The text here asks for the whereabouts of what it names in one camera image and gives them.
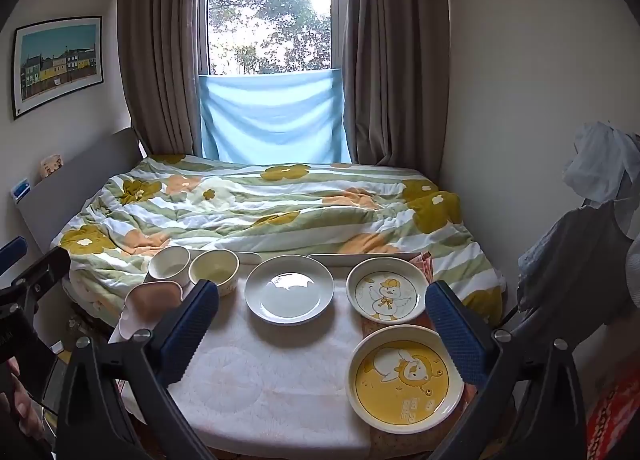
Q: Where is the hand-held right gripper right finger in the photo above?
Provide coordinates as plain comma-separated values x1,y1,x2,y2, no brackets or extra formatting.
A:
425,281,588,460

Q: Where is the plain white plate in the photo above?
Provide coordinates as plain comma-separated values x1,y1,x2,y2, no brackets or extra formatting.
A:
244,255,335,325

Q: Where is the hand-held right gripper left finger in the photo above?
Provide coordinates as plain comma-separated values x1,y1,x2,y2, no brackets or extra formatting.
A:
52,279,221,460

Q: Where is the beige wavy-edged bowl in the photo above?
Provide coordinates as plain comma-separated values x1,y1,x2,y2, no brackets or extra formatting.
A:
116,281,187,341

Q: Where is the cream round bowl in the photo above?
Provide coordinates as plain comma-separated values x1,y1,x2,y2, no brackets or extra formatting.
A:
188,249,241,297

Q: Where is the grey bed headboard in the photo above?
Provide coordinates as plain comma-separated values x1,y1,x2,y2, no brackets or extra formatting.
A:
10,127,146,253

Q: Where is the red patterned rug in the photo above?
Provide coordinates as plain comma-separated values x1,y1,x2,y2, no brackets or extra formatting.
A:
585,370,640,456

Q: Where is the orange floral cloth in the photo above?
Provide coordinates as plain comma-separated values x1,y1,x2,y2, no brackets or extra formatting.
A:
360,252,482,441

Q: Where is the pale blue garment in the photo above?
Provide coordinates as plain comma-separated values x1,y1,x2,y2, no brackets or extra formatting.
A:
562,121,640,213

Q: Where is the black metal rack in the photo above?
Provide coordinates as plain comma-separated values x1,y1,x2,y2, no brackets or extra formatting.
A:
495,300,532,332

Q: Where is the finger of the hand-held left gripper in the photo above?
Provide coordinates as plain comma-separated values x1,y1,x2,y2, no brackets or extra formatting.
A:
10,246,72,296
0,236,28,268

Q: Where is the yellow bear print plate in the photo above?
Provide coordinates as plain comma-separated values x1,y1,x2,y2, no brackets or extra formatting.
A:
346,324,466,435

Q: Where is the light blue cloth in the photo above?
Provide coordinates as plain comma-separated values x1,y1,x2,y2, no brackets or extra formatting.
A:
199,67,353,164

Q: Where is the white cup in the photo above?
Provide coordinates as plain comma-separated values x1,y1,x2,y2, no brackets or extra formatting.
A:
148,246,192,287

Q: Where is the grey garment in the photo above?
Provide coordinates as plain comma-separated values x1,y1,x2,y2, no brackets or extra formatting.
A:
517,200,640,327

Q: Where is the window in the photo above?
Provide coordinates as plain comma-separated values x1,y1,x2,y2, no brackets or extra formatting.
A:
197,0,351,77

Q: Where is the white duck print plate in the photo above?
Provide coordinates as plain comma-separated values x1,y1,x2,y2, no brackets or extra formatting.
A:
346,257,431,325

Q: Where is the person's left hand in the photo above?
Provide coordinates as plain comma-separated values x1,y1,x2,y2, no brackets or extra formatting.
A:
0,357,46,441

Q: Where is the framed wall poster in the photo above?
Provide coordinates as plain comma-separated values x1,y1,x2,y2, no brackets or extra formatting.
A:
11,16,104,121

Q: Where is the floral striped blanket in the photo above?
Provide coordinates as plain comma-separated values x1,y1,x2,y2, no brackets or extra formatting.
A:
50,154,506,327

